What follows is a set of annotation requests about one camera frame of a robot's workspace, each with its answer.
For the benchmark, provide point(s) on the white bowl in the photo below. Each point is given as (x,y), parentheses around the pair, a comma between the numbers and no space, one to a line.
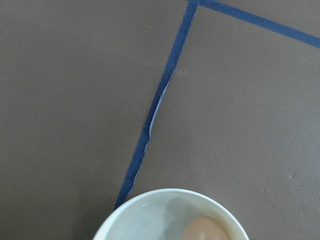
(164,214)

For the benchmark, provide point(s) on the brown egg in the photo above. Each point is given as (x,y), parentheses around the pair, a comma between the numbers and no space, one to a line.
(205,228)

